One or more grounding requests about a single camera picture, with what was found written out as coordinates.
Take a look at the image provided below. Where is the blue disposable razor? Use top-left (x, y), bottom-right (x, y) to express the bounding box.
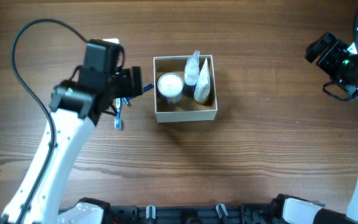
top-left (122, 83), bottom-right (154, 106)

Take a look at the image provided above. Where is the white lidded jar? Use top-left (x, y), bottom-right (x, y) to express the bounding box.
top-left (157, 73), bottom-right (184, 105)

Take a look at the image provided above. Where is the blue white toothbrush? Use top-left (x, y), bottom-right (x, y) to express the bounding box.
top-left (114, 98), bottom-right (122, 131)

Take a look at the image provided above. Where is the clear cap dark bottle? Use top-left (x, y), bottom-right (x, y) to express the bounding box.
top-left (183, 50), bottom-right (200, 97)

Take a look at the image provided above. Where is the white squeeze tube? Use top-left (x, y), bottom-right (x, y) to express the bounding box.
top-left (194, 59), bottom-right (211, 104)

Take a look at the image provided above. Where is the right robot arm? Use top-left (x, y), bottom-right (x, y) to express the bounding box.
top-left (278, 29), bottom-right (358, 223)

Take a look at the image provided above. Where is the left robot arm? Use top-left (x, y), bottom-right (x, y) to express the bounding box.
top-left (0, 39), bottom-right (142, 223)

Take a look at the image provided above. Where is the open cardboard box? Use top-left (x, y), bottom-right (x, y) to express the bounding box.
top-left (154, 55), bottom-right (218, 123)

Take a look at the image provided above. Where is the left black cable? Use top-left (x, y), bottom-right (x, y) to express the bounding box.
top-left (11, 18), bottom-right (88, 224)

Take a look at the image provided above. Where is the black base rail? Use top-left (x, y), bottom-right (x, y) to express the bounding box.
top-left (103, 204), bottom-right (284, 224)

